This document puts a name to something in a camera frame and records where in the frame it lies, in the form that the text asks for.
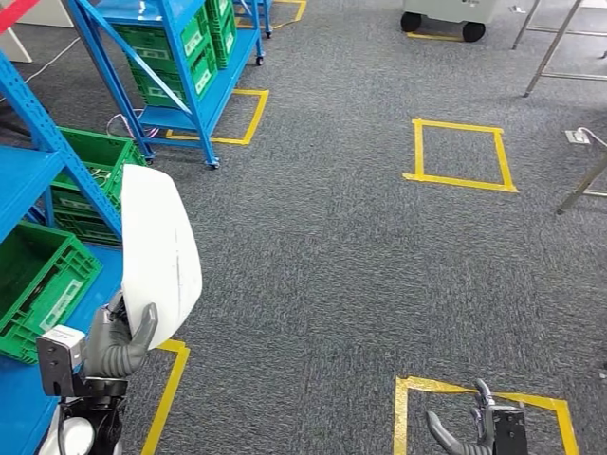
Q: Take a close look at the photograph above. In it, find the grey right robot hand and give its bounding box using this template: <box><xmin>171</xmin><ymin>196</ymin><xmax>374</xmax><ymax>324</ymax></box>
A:
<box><xmin>425</xmin><ymin>378</ymin><xmax>497</xmax><ymax>455</ymax></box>

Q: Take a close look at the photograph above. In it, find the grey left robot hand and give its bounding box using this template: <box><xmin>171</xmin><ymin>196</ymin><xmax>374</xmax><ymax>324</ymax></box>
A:
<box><xmin>82</xmin><ymin>291</ymin><xmax>160</xmax><ymax>381</ymax></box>

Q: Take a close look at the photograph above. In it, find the white curved plastic part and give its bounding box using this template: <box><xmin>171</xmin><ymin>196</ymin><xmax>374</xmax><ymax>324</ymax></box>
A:
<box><xmin>119</xmin><ymin>164</ymin><xmax>204</xmax><ymax>351</ymax></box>

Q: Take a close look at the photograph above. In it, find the blue metal shelf rack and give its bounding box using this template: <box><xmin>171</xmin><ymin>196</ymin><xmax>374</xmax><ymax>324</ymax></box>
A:
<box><xmin>63</xmin><ymin>0</ymin><xmax>267</xmax><ymax>171</ymax></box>
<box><xmin>0</xmin><ymin>53</ymin><xmax>125</xmax><ymax>455</ymax></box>
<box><xmin>231</xmin><ymin>0</ymin><xmax>275</xmax><ymax>40</ymax></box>

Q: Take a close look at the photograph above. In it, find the green plastic crate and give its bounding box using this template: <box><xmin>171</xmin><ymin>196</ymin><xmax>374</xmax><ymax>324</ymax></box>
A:
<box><xmin>56</xmin><ymin>127</ymin><xmax>149</xmax><ymax>211</ymax></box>
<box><xmin>49</xmin><ymin>185</ymin><xmax>125</xmax><ymax>247</ymax></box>
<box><xmin>127</xmin><ymin>44</ymin><xmax>220</xmax><ymax>109</ymax></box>
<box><xmin>115</xmin><ymin>5</ymin><xmax>212</xmax><ymax>64</ymax></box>
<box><xmin>205</xmin><ymin>0</ymin><xmax>234</xmax><ymax>21</ymax></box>
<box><xmin>0</xmin><ymin>219</ymin><xmax>103</xmax><ymax>367</ymax></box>
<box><xmin>208</xmin><ymin>10</ymin><xmax>239</xmax><ymax>70</ymax></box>

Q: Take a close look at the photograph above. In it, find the yellow floor tape square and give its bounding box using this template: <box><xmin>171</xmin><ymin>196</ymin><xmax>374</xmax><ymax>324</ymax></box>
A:
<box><xmin>234</xmin><ymin>0</ymin><xmax>309</xmax><ymax>31</ymax></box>
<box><xmin>393</xmin><ymin>375</ymin><xmax>581</xmax><ymax>455</ymax></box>
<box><xmin>165</xmin><ymin>87</ymin><xmax>270</xmax><ymax>148</ymax></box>
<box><xmin>402</xmin><ymin>118</ymin><xmax>519</xmax><ymax>194</ymax></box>

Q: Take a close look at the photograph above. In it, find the steel table with white panel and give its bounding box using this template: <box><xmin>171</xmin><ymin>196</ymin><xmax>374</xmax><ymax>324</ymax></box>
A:
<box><xmin>511</xmin><ymin>0</ymin><xmax>607</xmax><ymax>217</ymax></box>

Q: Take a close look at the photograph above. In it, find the yellow floor tape strip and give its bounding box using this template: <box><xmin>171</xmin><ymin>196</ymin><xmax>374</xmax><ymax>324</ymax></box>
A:
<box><xmin>406</xmin><ymin>31</ymin><xmax>464</xmax><ymax>44</ymax></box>

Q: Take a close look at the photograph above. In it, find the white wheeled cart base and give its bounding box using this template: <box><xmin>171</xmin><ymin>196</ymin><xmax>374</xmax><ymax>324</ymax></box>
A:
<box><xmin>399</xmin><ymin>0</ymin><xmax>500</xmax><ymax>44</ymax></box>

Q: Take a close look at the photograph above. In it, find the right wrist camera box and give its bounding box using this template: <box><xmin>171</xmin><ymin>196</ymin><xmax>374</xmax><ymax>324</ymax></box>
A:
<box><xmin>491</xmin><ymin>405</ymin><xmax>529</xmax><ymax>455</ymax></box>

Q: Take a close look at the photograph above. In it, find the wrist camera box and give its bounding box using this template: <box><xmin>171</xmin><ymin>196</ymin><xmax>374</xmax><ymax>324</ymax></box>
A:
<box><xmin>35</xmin><ymin>325</ymin><xmax>89</xmax><ymax>398</ymax></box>
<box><xmin>491</xmin><ymin>405</ymin><xmax>529</xmax><ymax>455</ymax></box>

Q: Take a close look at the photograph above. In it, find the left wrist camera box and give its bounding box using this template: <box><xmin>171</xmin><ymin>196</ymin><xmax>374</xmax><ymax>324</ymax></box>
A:
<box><xmin>35</xmin><ymin>325</ymin><xmax>89</xmax><ymax>398</ymax></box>

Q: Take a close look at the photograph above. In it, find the tangled thin wire bundle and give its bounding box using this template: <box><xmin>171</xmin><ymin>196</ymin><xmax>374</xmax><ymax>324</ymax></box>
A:
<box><xmin>104</xmin><ymin>107</ymin><xmax>161</xmax><ymax>142</ymax></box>

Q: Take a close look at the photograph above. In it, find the white floor cable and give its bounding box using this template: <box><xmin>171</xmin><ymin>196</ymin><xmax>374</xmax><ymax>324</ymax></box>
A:
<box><xmin>0</xmin><ymin>36</ymin><xmax>82</xmax><ymax>105</ymax></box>

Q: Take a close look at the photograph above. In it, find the white socket cable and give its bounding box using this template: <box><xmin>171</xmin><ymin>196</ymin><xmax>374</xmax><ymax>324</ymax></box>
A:
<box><xmin>575</xmin><ymin>125</ymin><xmax>607</xmax><ymax>151</ymax></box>

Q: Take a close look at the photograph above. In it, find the white desk with metal frame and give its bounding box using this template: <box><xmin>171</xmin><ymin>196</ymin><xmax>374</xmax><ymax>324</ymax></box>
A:
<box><xmin>0</xmin><ymin>0</ymin><xmax>75</xmax><ymax>64</ymax></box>

